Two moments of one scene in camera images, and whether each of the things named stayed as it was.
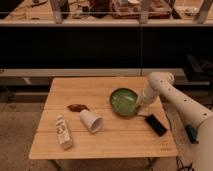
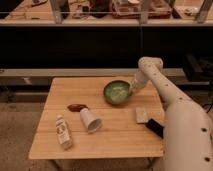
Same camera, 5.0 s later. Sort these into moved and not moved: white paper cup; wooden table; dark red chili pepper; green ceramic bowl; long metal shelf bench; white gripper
Moved: white gripper; green ceramic bowl
Not moved: dark red chili pepper; long metal shelf bench; wooden table; white paper cup
